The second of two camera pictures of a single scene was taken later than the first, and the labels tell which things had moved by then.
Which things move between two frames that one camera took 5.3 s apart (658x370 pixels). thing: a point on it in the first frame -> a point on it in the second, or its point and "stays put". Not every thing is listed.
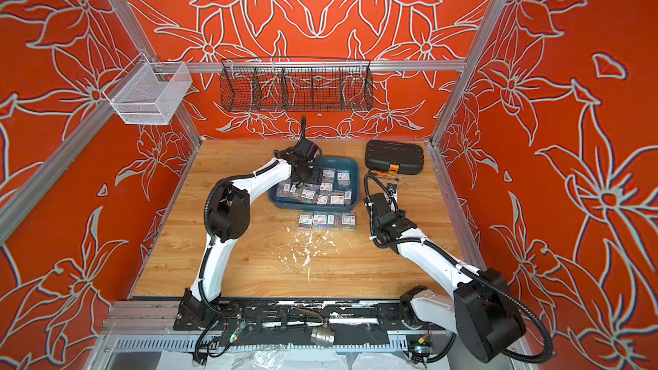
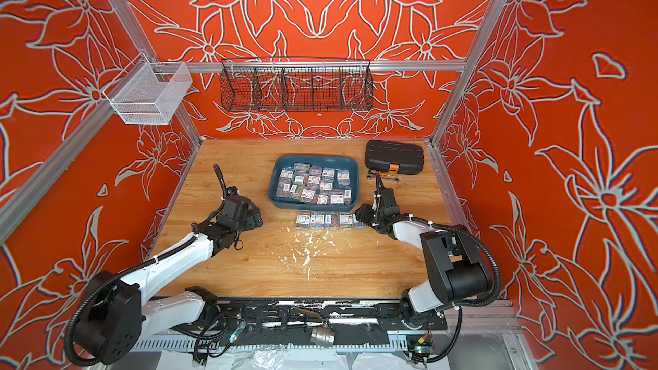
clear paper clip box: [348, 222] stays put
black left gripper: [317, 177] -> [252, 221]
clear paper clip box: [320, 220] stays put
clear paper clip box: [334, 221] stays put
